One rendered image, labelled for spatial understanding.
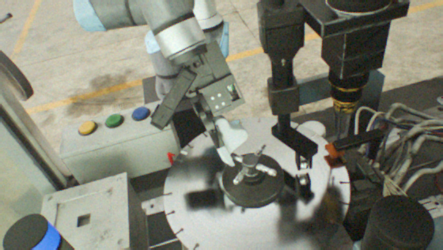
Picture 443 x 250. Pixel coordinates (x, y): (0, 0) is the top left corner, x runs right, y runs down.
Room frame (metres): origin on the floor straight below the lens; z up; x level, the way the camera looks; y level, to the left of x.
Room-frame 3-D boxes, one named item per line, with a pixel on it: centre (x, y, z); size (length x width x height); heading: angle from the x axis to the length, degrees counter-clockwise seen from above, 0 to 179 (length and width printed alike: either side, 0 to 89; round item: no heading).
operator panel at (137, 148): (0.67, 0.27, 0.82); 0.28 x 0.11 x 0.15; 95
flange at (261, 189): (0.37, -0.04, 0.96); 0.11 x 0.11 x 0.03
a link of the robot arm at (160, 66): (0.98, 0.12, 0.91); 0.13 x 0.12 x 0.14; 82
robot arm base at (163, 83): (0.98, 0.12, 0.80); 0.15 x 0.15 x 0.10
